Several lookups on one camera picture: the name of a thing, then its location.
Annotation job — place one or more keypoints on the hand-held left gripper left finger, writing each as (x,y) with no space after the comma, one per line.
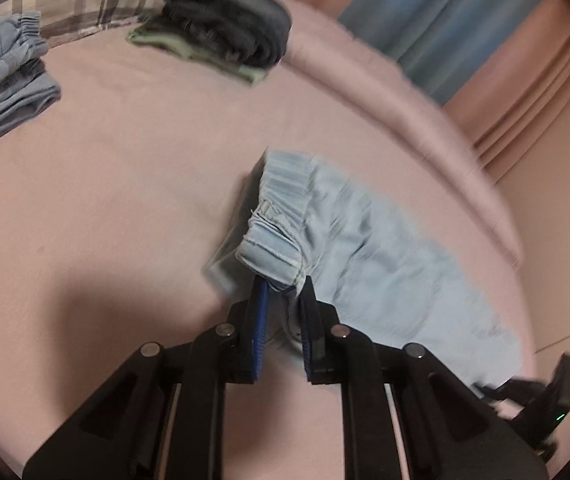
(260,332)

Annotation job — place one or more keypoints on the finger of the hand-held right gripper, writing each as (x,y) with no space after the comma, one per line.
(510,391)

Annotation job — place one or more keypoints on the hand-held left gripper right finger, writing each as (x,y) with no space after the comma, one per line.
(308,332)

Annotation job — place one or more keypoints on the light blue denim pants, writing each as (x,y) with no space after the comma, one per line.
(365,260)

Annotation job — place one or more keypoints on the folded dark grey pants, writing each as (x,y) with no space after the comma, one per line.
(225,20)

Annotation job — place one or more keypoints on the folded blue denim pants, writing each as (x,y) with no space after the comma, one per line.
(0,85)

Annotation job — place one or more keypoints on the pink bed sheet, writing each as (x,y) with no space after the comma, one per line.
(115,185)

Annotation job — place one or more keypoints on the pink comforter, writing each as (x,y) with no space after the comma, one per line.
(365,85)

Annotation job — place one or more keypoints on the folded pale green garment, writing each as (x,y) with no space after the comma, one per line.
(242,72)

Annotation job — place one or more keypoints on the pink curtain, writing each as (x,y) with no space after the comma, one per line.
(530,85)

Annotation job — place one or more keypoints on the blue curtain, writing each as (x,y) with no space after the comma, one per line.
(440,25)

